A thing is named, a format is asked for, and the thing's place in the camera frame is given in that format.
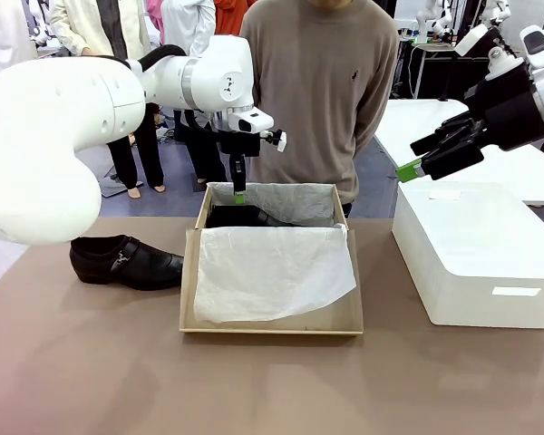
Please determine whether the brown cardboard shoe box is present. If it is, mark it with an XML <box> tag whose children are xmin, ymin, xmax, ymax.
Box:
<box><xmin>179</xmin><ymin>180</ymin><xmax>364</xmax><ymax>337</ymax></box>

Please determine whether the black leather shoe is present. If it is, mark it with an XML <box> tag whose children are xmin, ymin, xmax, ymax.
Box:
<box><xmin>207</xmin><ymin>204</ymin><xmax>300</xmax><ymax>228</ymax></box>
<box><xmin>69</xmin><ymin>234</ymin><xmax>185</xmax><ymax>291</ymax></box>

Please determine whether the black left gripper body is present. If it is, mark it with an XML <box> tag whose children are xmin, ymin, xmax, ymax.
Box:
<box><xmin>219</xmin><ymin>130</ymin><xmax>262</xmax><ymax>158</ymax></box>

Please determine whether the mannequin with white shirt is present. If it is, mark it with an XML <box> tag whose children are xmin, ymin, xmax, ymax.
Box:
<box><xmin>160</xmin><ymin>0</ymin><xmax>230</xmax><ymax>185</ymax></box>

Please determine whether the mannequin with orange top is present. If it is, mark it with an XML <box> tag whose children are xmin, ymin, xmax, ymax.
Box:
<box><xmin>213</xmin><ymin>0</ymin><xmax>257</xmax><ymax>36</ymax></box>

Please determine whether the clothes pile on floor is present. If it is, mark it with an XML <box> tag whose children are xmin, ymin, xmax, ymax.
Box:
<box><xmin>155</xmin><ymin>115</ymin><xmax>178</xmax><ymax>146</ymax></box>

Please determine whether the white plastic bin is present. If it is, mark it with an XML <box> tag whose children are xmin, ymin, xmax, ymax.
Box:
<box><xmin>392</xmin><ymin>180</ymin><xmax>544</xmax><ymax>330</ymax></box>

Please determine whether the black left arm hose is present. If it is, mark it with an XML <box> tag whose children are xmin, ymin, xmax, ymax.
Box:
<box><xmin>138</xmin><ymin>43</ymin><xmax>221</xmax><ymax>137</ymax></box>

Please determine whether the figure in white coat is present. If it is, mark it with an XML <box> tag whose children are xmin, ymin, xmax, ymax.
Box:
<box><xmin>0</xmin><ymin>0</ymin><xmax>40</xmax><ymax>87</ymax></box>

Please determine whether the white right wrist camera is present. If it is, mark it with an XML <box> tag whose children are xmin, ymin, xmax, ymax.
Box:
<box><xmin>452</xmin><ymin>22</ymin><xmax>527</xmax><ymax>82</ymax></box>

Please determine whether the person in beige sweater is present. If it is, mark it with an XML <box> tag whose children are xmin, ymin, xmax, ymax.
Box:
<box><xmin>238</xmin><ymin>0</ymin><xmax>400</xmax><ymax>218</ymax></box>

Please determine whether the white tissue paper sheet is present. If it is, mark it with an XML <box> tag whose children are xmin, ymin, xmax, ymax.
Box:
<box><xmin>192</xmin><ymin>182</ymin><xmax>358</xmax><ymax>324</ymax></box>

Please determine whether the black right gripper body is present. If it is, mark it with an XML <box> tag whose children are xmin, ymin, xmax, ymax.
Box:
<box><xmin>462</xmin><ymin>61</ymin><xmax>544</xmax><ymax>153</ymax></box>

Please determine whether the pink garment mannequin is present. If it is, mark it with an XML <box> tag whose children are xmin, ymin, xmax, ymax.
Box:
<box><xmin>145</xmin><ymin>0</ymin><xmax>164</xmax><ymax>40</ymax></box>

